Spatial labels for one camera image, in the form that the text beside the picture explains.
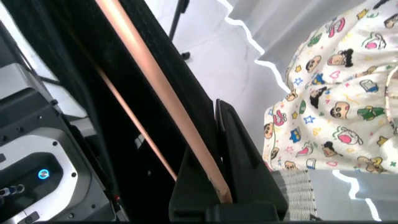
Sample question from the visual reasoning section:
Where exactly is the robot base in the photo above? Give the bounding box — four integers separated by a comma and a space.
0, 18, 127, 222

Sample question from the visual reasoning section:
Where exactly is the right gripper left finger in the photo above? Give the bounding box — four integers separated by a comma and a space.
169, 146, 224, 222

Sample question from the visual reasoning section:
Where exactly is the pink clothes hanger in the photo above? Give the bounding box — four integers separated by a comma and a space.
94, 0, 234, 205

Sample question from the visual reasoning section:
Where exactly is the white curtain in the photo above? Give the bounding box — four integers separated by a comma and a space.
217, 0, 398, 222

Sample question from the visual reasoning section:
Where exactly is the cream printed garment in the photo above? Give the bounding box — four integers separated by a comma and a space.
262, 0, 398, 175

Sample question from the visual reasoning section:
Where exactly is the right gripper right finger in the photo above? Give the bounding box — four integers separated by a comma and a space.
214, 98, 289, 219

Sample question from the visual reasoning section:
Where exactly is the white laundry basket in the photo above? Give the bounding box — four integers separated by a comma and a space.
269, 169, 318, 222

